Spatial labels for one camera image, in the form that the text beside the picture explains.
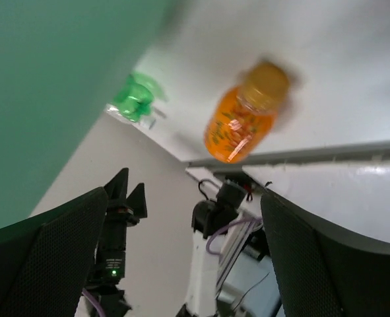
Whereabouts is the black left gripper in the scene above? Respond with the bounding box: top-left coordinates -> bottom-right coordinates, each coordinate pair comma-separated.
86,168 -> 148,289

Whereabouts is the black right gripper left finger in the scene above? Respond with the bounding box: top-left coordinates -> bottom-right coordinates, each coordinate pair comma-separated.
0,188 -> 108,316

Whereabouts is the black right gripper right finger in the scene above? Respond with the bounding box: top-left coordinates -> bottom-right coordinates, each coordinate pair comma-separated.
261,188 -> 390,316

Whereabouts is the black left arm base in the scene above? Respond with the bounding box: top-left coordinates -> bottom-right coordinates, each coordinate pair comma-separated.
197,178 -> 281,317

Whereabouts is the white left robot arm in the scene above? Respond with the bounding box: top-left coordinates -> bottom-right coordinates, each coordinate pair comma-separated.
82,168 -> 250,316

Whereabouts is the green plastic bin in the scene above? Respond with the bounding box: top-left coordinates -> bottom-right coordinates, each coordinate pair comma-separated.
0,1 -> 173,228

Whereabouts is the green soda bottle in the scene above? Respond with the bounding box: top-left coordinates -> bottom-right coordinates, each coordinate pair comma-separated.
110,72 -> 166,112

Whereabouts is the orange juice bottle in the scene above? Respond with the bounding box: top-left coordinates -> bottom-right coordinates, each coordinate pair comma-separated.
204,62 -> 290,164

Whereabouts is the aluminium front table rail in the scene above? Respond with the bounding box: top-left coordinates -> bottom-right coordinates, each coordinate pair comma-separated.
187,141 -> 390,173

